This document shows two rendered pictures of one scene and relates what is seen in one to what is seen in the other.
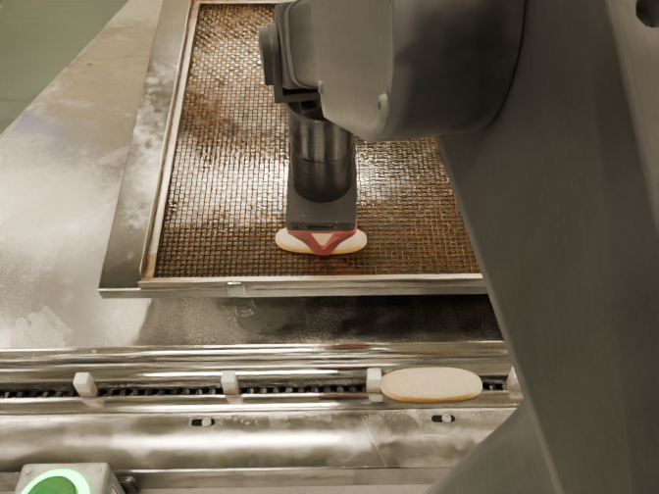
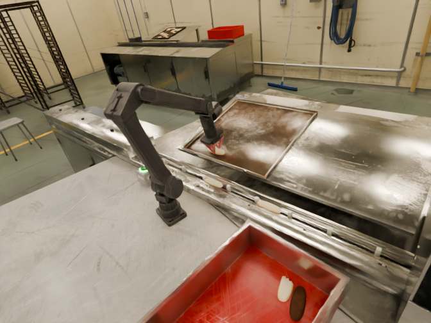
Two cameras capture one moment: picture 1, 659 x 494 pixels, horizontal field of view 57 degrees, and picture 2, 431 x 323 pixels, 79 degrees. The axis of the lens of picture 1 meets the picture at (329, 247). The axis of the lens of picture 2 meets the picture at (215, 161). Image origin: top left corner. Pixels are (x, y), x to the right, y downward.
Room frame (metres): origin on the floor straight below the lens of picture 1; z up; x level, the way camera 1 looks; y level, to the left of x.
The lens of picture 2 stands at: (-0.29, -0.79, 1.56)
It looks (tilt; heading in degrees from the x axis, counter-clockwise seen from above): 33 degrees down; 47
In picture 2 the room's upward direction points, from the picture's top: 10 degrees counter-clockwise
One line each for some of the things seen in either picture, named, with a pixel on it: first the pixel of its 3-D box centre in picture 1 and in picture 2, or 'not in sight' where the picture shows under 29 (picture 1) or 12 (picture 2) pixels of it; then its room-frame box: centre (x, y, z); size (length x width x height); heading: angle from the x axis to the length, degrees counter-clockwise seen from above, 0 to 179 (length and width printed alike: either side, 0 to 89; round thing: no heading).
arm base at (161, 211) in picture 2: not in sight; (169, 206); (0.10, -0.06, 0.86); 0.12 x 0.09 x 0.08; 79
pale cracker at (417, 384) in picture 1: (430, 382); (213, 182); (0.32, -0.10, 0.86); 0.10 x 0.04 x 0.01; 91
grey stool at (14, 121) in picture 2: not in sight; (15, 138); (0.12, 3.56, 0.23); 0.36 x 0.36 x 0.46; 6
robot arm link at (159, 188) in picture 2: not in sight; (167, 188); (0.12, -0.05, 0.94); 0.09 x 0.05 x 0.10; 10
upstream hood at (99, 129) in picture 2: not in sight; (89, 125); (0.30, 1.05, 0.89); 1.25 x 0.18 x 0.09; 91
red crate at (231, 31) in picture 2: not in sight; (226, 32); (3.33, 2.33, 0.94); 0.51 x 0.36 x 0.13; 95
